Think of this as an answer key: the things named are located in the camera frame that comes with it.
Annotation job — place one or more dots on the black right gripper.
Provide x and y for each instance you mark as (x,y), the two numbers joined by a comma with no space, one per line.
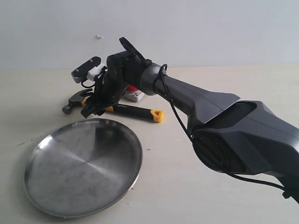
(123,69)

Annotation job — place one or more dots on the yellow black claw hammer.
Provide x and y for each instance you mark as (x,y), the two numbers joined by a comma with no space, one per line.
(127,110)

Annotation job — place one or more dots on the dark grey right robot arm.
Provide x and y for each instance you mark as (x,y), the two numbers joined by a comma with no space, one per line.
(237,137)

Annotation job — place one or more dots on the red dome push button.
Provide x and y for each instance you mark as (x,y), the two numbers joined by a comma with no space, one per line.
(133,94)

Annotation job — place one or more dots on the round steel tray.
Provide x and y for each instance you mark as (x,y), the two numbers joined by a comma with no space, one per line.
(82,168)

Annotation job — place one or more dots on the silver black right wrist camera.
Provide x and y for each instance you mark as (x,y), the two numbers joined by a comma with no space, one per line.
(91,70)

